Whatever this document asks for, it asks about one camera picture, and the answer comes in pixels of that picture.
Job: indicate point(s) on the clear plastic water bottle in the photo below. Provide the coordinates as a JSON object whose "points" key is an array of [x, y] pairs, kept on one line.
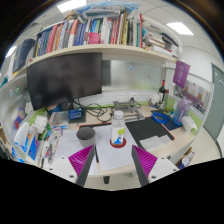
{"points": [[118, 130]]}

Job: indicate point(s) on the purple drinking bottle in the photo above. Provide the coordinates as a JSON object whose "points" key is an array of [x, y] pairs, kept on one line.
{"points": [[181, 113]]}

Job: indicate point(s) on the folded white paper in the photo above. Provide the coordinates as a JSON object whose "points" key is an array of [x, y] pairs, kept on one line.
{"points": [[155, 142]]}

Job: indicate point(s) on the handwritten white paper sheet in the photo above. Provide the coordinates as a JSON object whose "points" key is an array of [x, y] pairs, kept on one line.
{"points": [[68, 143]]}

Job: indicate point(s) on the white tissue pile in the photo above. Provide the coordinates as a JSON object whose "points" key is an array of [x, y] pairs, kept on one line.
{"points": [[40, 124]]}

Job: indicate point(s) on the black desk mat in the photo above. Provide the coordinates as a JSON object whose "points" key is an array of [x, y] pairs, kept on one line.
{"points": [[146, 128]]}

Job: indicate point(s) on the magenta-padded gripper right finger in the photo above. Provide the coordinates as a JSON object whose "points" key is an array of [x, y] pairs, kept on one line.
{"points": [[161, 166]]}

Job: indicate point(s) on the purple hanging banner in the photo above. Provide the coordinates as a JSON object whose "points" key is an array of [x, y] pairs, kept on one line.
{"points": [[181, 74]]}

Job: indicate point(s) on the blue tissue box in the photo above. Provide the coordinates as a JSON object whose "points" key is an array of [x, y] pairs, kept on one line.
{"points": [[31, 150]]}

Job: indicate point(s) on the grey cup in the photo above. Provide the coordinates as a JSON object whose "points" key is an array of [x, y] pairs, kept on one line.
{"points": [[86, 138]]}

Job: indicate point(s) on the black computer monitor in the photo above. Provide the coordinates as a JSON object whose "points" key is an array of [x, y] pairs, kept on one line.
{"points": [[65, 78]]}

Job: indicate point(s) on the colourful wall poster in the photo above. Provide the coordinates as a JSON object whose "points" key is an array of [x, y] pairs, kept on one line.
{"points": [[195, 95]]}

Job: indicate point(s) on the small blue box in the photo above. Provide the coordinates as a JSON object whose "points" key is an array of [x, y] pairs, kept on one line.
{"points": [[76, 115]]}

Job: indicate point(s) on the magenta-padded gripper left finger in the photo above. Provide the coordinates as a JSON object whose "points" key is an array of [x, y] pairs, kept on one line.
{"points": [[61, 166]]}

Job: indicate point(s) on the clear plastic box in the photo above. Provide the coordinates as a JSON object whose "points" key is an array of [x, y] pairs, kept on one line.
{"points": [[59, 118]]}

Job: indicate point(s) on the grey door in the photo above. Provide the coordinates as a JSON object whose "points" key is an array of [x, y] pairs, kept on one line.
{"points": [[215, 103]]}

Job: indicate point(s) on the dark wine bottle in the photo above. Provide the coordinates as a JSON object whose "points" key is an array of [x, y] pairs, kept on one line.
{"points": [[162, 90]]}

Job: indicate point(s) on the white soft pack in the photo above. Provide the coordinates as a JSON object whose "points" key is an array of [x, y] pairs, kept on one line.
{"points": [[189, 124]]}

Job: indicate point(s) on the wall shelf with books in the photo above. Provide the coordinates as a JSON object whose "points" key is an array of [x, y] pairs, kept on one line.
{"points": [[106, 51]]}

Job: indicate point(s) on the grey metal laptop stand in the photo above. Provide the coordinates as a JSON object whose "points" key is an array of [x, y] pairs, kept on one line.
{"points": [[130, 111]]}

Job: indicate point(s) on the dark blue box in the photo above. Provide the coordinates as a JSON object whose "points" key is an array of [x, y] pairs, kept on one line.
{"points": [[24, 55]]}

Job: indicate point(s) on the frosted desk partition panel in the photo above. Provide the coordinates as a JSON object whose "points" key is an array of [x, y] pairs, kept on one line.
{"points": [[13, 100]]}

